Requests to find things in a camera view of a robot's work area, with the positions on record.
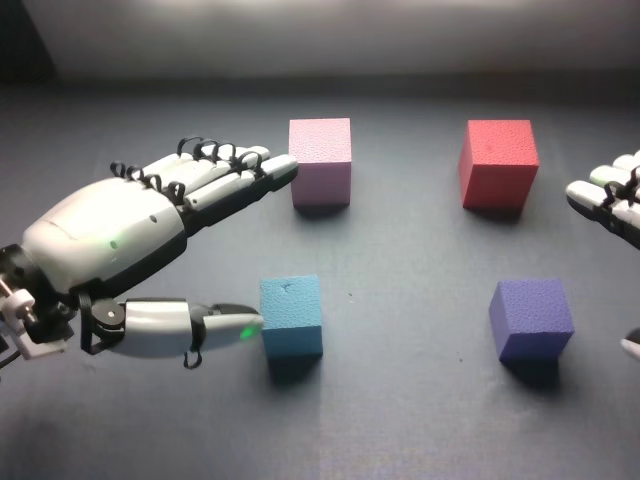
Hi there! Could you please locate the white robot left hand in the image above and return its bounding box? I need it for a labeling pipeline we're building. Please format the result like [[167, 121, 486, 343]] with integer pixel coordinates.
[[22, 135, 300, 370]]

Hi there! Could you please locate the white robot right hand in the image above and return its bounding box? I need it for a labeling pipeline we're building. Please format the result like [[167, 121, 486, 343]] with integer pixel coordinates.
[[565, 149, 640, 362]]

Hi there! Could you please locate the small blue foam cube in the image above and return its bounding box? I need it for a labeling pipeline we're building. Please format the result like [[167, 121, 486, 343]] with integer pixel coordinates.
[[258, 273, 324, 362]]

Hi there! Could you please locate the red cube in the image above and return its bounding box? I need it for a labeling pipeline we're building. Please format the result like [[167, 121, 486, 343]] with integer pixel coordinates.
[[458, 118, 541, 210]]

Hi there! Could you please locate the small purple foam cube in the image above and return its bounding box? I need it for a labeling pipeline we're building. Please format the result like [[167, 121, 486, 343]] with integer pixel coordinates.
[[488, 278, 576, 363]]

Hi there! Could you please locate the pink cube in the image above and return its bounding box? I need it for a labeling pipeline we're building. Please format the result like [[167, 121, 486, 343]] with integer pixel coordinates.
[[288, 117, 353, 209]]

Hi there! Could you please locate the grey table cloth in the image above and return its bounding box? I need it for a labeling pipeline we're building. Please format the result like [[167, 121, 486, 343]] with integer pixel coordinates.
[[0, 74, 640, 480]]

